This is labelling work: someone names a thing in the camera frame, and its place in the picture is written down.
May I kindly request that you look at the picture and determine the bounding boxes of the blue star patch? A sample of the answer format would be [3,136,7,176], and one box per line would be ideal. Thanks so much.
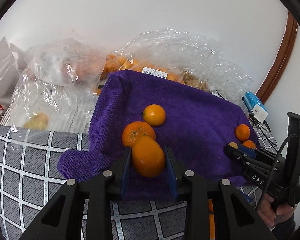
[241,192,253,203]

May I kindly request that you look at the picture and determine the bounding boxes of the grey checked bed cover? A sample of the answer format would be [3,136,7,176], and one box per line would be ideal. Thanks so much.
[0,125,274,239]

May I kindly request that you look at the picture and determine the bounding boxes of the white paper bag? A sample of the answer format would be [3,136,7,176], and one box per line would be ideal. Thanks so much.
[0,38,27,109]

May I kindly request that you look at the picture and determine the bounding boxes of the yellow loquat upper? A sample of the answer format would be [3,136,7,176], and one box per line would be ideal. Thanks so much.
[228,142,238,149]

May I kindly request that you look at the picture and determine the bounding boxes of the clear plastic fruit bag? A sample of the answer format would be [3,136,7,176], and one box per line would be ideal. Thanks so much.
[101,28,253,106]

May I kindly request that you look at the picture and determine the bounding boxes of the orange mandarin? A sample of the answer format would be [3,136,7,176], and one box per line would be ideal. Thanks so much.
[121,121,156,147]

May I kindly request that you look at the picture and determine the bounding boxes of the large orange with stem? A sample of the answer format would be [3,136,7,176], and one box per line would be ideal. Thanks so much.
[242,140,257,149]

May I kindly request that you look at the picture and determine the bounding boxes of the purple towel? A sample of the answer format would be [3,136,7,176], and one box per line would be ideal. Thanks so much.
[57,70,249,187]

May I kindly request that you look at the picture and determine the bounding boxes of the right hand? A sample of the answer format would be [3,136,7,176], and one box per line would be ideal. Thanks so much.
[257,194,295,228]

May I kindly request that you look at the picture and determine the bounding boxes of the barcode label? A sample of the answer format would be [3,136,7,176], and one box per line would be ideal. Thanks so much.
[142,67,168,79]

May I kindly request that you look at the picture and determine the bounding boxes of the medium orange on towel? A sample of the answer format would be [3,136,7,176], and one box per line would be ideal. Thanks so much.
[235,124,251,142]

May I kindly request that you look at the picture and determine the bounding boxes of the small orange on towel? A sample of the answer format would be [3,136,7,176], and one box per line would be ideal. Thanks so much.
[142,104,166,127]

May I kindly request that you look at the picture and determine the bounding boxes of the clear plastic bag left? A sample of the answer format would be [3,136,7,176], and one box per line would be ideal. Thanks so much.
[8,38,107,133]

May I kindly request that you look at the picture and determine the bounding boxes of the white blue tissue pack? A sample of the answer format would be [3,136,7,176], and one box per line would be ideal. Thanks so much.
[242,91,268,123]

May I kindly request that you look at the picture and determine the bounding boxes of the brown wooden door frame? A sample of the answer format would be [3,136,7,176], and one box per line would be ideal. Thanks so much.
[256,12,299,103]

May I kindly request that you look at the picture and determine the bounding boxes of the black cables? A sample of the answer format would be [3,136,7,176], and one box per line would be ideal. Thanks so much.
[247,114,280,153]

